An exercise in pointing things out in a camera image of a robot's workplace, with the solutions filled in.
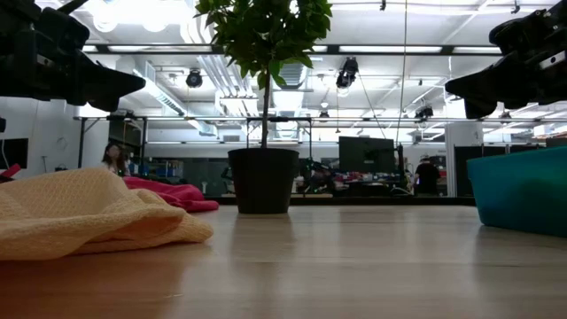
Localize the yellow waffle cloth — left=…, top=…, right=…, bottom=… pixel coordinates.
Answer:
left=0, top=167, right=215, bottom=261

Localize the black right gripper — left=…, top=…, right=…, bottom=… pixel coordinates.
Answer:
left=445, top=0, right=567, bottom=120

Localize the person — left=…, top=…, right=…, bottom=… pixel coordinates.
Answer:
left=100, top=141, right=132, bottom=177
left=413, top=153, right=443, bottom=197

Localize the black background rack frame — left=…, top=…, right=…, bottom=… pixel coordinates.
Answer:
left=73, top=113, right=314, bottom=169

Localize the blue plastic tupperware container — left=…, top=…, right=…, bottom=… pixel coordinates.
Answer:
left=466, top=145, right=567, bottom=238

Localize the black background monitor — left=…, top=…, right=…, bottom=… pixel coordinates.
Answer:
left=338, top=136, right=396, bottom=175

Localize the red angled bar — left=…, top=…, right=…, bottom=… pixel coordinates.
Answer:
left=0, top=163, right=22, bottom=183

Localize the dark wall screen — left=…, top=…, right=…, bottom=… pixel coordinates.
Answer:
left=0, top=137, right=29, bottom=170

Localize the green potted plant black pot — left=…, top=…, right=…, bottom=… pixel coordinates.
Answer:
left=193, top=0, right=333, bottom=215

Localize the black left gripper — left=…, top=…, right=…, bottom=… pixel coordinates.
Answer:
left=0, top=0, right=146, bottom=113

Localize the red cloth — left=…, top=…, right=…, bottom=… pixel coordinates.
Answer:
left=122, top=175, right=221, bottom=214

